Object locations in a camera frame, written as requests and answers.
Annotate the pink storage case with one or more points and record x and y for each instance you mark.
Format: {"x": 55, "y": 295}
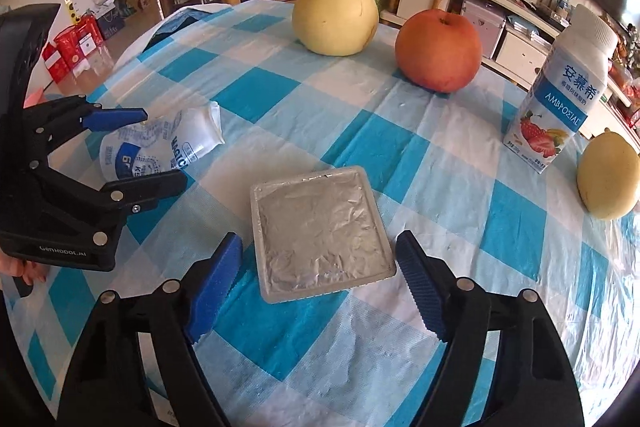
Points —
{"x": 482, "y": 27}

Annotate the white blue jacket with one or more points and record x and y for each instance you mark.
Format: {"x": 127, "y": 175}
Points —
{"x": 172, "y": 29}

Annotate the blue checkered tablecloth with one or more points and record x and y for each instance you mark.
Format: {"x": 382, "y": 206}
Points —
{"x": 350, "y": 132}

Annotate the yellow pear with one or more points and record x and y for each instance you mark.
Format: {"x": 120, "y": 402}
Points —
{"x": 610, "y": 177}
{"x": 335, "y": 17}

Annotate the red apple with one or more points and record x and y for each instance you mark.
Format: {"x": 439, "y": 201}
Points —
{"x": 439, "y": 52}

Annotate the white yogurt bottle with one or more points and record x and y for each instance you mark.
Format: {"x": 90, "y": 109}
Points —
{"x": 565, "y": 92}

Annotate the silver foil tray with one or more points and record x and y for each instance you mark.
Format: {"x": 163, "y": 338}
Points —
{"x": 320, "y": 232}

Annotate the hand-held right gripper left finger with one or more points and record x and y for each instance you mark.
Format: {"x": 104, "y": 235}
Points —
{"x": 215, "y": 287}

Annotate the person's left hand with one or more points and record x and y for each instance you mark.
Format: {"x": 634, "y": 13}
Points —
{"x": 22, "y": 269}

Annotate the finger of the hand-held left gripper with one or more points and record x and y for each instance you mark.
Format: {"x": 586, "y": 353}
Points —
{"x": 150, "y": 187}
{"x": 115, "y": 118}

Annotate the white blue yogurt pouch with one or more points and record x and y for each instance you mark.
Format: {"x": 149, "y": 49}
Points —
{"x": 165, "y": 142}

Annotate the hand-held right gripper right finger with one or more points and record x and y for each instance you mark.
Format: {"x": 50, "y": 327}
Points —
{"x": 420, "y": 287}

